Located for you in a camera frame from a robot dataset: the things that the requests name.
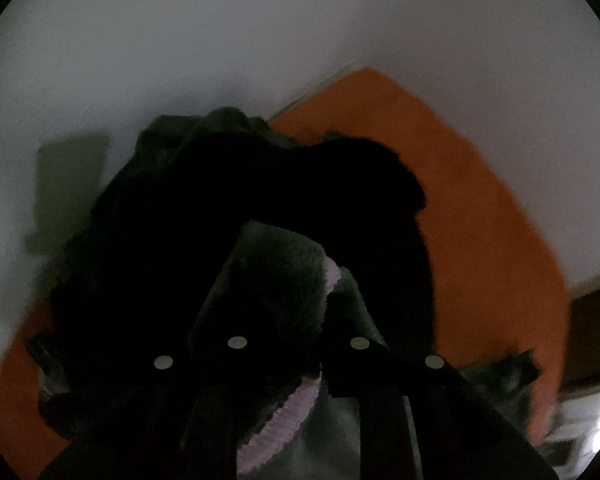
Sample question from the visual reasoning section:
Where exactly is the orange blanket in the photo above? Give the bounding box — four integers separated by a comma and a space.
0, 67, 573, 480

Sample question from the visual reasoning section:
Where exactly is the black cloth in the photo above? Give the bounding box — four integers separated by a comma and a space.
55, 132, 438, 361

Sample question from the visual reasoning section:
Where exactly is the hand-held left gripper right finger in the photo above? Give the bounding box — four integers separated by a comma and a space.
321, 260, 558, 480

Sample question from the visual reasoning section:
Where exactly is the dark brown furniture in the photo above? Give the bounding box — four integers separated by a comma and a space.
567, 280, 600, 386

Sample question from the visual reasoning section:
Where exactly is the dark green fleece garment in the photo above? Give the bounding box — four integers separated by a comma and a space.
25, 106, 541, 480

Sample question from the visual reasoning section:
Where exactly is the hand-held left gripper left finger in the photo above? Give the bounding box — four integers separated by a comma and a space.
40, 227, 263, 480

